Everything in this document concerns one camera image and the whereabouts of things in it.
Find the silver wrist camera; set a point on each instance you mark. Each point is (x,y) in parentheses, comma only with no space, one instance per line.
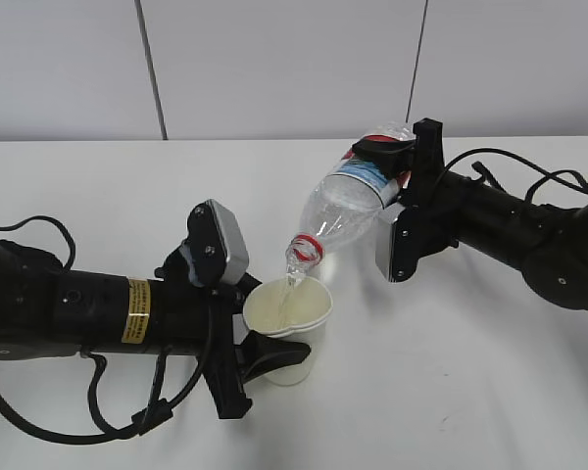
(396,246)
(214,248)

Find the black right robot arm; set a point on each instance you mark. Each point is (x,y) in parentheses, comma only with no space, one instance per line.
(543,235)

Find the white paper cup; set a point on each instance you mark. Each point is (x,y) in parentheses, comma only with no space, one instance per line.
(291,315)

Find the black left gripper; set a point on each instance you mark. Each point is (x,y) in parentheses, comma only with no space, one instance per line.
(200,319)

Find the clear water bottle red label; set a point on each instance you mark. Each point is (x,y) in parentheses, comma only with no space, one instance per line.
(343,205)

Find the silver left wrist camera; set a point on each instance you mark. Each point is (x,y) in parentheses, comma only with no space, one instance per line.
(214,248)

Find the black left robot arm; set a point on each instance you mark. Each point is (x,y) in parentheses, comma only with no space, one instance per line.
(49,311)

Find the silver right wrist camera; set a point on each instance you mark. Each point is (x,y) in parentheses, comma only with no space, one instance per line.
(396,246)

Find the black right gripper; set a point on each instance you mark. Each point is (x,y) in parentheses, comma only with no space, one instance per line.
(424,157)

